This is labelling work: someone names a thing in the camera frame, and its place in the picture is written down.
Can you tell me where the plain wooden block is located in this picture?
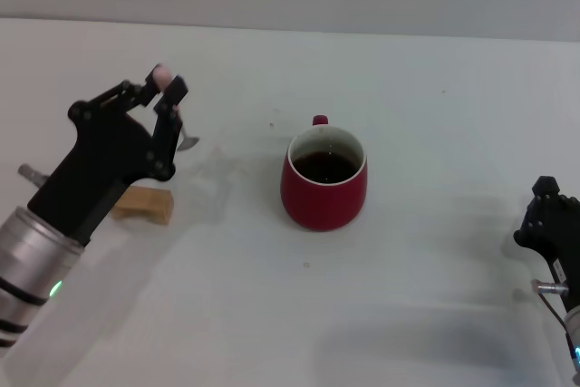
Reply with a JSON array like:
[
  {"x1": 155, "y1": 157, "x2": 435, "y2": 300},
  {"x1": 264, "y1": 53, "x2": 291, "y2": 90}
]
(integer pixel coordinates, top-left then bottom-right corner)
[{"x1": 111, "y1": 184, "x2": 176, "y2": 227}]

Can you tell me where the dark coffee liquid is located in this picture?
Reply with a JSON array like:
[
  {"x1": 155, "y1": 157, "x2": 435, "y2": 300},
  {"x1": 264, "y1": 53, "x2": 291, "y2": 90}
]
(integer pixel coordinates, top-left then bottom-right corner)
[{"x1": 291, "y1": 150, "x2": 360, "y2": 185}]

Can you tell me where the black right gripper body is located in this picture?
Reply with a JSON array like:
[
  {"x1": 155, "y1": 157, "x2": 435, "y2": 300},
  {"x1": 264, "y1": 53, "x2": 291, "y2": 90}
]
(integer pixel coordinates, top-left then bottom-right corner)
[{"x1": 513, "y1": 194, "x2": 580, "y2": 314}]

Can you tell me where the thin red blue cable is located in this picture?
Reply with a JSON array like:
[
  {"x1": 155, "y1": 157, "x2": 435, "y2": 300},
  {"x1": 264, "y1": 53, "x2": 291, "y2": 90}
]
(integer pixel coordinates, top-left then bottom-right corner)
[{"x1": 537, "y1": 290, "x2": 578, "y2": 353}]

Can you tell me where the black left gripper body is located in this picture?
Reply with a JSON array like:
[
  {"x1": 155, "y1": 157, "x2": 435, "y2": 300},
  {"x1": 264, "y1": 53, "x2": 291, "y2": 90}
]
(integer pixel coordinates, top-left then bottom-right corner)
[{"x1": 27, "y1": 100, "x2": 158, "y2": 248}]

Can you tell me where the pink handled metal spoon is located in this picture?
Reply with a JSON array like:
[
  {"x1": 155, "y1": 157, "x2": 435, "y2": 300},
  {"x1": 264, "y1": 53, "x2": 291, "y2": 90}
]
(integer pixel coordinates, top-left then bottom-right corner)
[{"x1": 152, "y1": 63, "x2": 201, "y2": 153}]

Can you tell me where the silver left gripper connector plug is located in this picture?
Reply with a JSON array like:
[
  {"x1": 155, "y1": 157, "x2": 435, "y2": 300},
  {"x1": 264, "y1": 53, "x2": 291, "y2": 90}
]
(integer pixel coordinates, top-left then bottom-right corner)
[{"x1": 17, "y1": 164, "x2": 47, "y2": 189}]

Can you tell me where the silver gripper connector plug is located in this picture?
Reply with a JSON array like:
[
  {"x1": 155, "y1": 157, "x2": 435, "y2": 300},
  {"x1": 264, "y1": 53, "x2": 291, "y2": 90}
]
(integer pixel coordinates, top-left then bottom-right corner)
[
  {"x1": 530, "y1": 278, "x2": 570, "y2": 295},
  {"x1": 17, "y1": 164, "x2": 47, "y2": 189}
]

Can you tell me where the red ceramic mug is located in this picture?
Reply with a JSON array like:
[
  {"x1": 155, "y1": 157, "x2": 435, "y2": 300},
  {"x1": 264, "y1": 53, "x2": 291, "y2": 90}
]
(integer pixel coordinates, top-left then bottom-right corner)
[{"x1": 279, "y1": 114, "x2": 368, "y2": 233}]

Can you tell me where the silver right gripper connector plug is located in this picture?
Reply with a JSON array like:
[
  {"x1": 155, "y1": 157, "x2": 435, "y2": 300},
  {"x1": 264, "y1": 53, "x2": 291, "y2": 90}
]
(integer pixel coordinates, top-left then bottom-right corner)
[{"x1": 530, "y1": 278, "x2": 570, "y2": 295}]

